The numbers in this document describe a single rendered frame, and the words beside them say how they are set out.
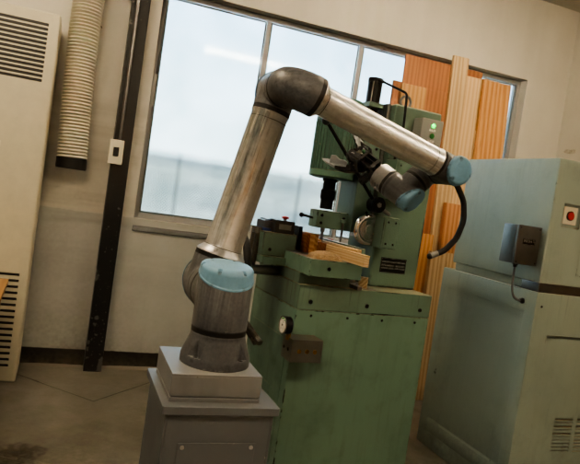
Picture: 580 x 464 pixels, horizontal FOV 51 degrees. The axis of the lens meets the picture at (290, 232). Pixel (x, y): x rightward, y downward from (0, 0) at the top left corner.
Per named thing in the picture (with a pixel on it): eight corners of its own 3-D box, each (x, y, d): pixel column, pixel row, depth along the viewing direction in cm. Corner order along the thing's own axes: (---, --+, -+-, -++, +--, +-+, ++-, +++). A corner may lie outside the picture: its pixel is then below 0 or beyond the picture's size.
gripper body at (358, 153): (360, 139, 208) (386, 157, 202) (361, 155, 215) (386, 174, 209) (343, 152, 206) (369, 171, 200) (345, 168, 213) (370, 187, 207)
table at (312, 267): (229, 249, 263) (231, 236, 262) (294, 256, 275) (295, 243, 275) (284, 273, 207) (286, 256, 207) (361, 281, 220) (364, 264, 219)
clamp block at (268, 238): (248, 249, 242) (251, 227, 241) (279, 253, 247) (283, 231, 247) (261, 255, 228) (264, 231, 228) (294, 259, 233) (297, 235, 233)
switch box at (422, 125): (408, 158, 241) (414, 118, 241) (428, 162, 245) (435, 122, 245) (416, 158, 236) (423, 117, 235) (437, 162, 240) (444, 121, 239)
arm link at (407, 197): (427, 200, 202) (406, 219, 200) (400, 179, 208) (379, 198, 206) (426, 184, 194) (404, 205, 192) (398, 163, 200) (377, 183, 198)
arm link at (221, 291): (196, 331, 157) (206, 264, 156) (185, 315, 173) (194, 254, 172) (253, 335, 162) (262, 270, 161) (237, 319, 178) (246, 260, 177)
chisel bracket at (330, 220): (307, 228, 244) (310, 207, 243) (338, 233, 249) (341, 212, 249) (315, 231, 237) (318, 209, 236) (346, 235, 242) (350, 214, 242)
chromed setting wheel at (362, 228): (349, 243, 235) (353, 211, 235) (377, 247, 240) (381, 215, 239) (353, 244, 232) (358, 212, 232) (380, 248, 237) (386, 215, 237)
